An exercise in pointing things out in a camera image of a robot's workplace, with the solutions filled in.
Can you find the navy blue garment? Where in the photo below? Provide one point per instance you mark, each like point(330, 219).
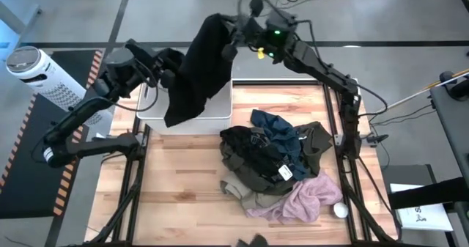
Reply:
point(282, 133)

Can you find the beige garment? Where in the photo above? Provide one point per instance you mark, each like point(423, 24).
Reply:
point(249, 199)

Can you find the dark grey cloth piece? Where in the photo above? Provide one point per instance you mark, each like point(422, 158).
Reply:
point(253, 241)

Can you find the white tower air purifier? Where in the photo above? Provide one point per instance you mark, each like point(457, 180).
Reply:
point(40, 73)

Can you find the thin white rod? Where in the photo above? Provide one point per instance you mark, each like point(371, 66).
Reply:
point(414, 97)

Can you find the olive green garment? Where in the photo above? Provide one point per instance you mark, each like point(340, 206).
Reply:
point(317, 140)

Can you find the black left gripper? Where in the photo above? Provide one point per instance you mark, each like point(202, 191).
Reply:
point(152, 69)

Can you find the white printed paper sheet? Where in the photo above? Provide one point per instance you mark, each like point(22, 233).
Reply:
point(425, 217)

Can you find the black side table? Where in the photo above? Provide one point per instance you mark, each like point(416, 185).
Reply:
point(454, 129)

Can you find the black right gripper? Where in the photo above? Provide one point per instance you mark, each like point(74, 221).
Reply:
point(249, 34)

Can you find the pale blue white furniture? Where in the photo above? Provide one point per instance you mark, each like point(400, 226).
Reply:
point(14, 31)

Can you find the black aluminium table frame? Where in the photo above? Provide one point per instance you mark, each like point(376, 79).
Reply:
point(132, 199)

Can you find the small white round object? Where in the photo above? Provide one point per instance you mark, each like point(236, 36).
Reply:
point(340, 210)

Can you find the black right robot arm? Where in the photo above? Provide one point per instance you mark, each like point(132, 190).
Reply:
point(318, 71)

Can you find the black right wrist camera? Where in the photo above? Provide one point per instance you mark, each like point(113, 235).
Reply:
point(255, 6)

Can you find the black garment with white tag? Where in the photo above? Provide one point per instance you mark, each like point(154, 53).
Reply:
point(242, 142)

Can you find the pink garment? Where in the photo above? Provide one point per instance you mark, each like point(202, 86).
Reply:
point(308, 199)

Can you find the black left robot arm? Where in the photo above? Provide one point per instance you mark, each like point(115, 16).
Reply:
point(84, 109)

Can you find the black flat bar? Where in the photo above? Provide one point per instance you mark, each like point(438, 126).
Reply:
point(425, 195)

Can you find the plain black garment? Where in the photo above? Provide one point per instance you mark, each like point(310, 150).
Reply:
point(201, 67)

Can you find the small yellow tag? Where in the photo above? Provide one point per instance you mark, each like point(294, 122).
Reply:
point(260, 52)

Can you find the white plastic laundry basket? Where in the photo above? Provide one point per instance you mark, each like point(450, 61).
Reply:
point(154, 104)

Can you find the black mat with orange stripes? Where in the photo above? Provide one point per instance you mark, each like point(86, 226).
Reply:
point(22, 173)

